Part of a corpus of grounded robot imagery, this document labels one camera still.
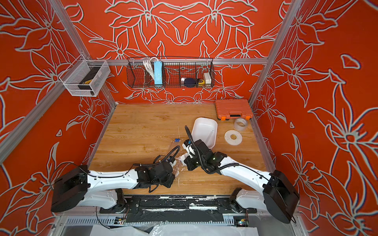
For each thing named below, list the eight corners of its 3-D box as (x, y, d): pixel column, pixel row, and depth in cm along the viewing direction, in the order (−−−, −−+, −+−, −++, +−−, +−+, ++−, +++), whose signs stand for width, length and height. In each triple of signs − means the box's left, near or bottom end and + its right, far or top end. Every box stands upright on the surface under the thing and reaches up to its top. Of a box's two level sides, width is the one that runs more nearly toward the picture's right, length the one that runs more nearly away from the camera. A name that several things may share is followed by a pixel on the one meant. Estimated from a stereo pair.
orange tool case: (217, 120, 110) (218, 116, 106) (214, 103, 123) (215, 98, 119) (252, 120, 110) (254, 115, 106) (245, 102, 123) (247, 97, 118)
